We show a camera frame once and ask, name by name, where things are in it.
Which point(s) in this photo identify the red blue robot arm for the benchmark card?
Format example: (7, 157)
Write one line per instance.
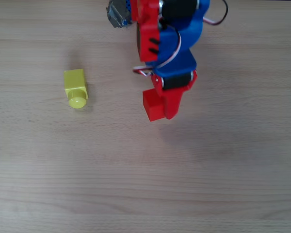
(148, 29)

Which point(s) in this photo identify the grey duct tape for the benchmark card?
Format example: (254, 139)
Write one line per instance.
(115, 13)

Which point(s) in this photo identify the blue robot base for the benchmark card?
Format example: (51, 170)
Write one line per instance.
(128, 12)

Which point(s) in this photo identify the yellow block with round peg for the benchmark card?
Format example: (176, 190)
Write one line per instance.
(75, 82)

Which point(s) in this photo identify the red cube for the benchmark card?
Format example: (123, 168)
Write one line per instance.
(152, 105)

